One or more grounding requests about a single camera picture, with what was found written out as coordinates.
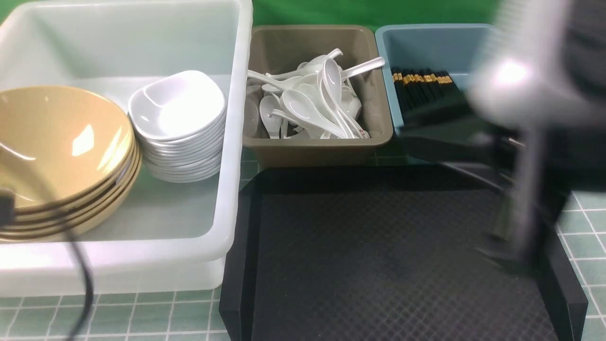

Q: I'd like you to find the pile of white spoons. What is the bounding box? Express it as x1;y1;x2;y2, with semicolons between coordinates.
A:
247;48;385;139

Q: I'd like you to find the brown plastic spoon bin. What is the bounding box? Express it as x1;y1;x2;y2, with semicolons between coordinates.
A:
243;25;393;168

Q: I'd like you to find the bundle of black chopsticks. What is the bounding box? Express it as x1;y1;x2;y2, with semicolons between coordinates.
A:
391;67;473;129

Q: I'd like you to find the blue plastic chopstick bin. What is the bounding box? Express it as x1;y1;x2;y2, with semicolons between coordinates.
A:
375;23;494;165

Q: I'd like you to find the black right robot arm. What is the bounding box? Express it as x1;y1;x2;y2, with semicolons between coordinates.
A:
467;0;605;265

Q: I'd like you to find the black serving tray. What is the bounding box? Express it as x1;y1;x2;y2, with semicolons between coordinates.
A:
219;165;588;341

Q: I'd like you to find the green backdrop cloth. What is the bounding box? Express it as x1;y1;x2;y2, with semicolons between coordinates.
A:
252;0;500;31

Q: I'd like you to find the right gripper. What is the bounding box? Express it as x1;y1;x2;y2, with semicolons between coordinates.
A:
468;0;605;263

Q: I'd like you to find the white square sauce dish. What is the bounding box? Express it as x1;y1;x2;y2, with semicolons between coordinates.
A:
128;71;227;142

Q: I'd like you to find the stack of tan bowls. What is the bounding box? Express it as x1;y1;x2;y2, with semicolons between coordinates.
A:
1;142;142;242

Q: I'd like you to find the stack of white dishes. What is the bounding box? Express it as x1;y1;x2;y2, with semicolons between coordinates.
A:
135;114;227;183

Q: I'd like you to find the large white plastic tub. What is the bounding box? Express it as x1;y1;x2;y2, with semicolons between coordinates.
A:
1;0;253;294

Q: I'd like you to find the white spoon red handle tip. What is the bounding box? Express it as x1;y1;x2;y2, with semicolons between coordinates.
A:
322;58;370;139

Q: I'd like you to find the tan noodle bowl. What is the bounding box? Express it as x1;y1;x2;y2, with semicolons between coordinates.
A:
0;86;134;211

